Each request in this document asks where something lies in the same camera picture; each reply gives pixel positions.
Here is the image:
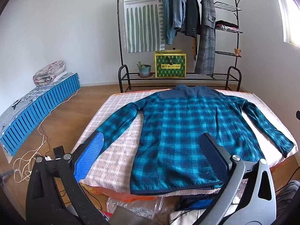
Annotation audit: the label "black power adapter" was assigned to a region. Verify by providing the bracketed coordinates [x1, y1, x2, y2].
[53, 146, 65, 160]

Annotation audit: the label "blue slatted folding bed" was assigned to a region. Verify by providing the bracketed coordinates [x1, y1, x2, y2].
[0, 73, 81, 156]

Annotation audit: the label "floral folded quilt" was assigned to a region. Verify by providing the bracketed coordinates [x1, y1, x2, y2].
[33, 60, 65, 86]

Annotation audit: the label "pink checked blanket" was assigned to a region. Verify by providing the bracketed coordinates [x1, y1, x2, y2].
[70, 88, 300, 194]

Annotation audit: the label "yellow green patterned box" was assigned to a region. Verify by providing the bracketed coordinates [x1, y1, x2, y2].
[154, 49, 187, 78]

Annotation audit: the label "grey patterned sheet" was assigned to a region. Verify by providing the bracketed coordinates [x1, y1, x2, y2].
[0, 71, 77, 132]

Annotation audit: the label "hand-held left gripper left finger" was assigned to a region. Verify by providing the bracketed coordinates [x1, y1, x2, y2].
[26, 131, 111, 225]

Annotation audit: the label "blue plaid fleece jacket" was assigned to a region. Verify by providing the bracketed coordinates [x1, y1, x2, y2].
[97, 84, 295, 195]

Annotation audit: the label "white cable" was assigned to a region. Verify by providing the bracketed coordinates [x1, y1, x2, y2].
[13, 122, 51, 183]

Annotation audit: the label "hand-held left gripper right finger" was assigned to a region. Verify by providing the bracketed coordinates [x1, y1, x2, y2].
[201, 132, 279, 225]

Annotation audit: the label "window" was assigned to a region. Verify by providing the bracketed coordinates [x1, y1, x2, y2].
[272, 0, 300, 46]

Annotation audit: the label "stack of folded clothes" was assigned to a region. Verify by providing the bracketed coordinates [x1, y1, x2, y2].
[215, 21, 241, 32]

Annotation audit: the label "grey plaid coat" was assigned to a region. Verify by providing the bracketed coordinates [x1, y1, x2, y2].
[194, 0, 216, 75]

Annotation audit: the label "clear plastic bag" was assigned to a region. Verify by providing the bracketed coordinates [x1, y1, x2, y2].
[105, 196, 179, 225]

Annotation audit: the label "black metal clothes rack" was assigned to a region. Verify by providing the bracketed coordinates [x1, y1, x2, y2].
[116, 0, 243, 94]

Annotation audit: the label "teal denim jacket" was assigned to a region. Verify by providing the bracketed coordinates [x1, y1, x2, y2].
[162, 0, 176, 45]

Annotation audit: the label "black jacket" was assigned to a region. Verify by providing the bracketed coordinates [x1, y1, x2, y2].
[180, 0, 201, 38]

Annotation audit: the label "orange bedsheet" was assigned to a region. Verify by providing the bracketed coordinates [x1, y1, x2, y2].
[80, 88, 293, 203]

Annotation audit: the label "potted plant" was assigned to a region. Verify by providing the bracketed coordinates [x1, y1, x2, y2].
[136, 61, 152, 77]

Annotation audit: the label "green striped white cloth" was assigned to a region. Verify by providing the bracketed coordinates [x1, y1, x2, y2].
[122, 0, 166, 53]

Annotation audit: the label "blue denim jacket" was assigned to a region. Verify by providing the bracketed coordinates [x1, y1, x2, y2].
[172, 0, 187, 32]

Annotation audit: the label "person's striped pants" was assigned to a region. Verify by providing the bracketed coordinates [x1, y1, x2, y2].
[277, 179, 300, 225]

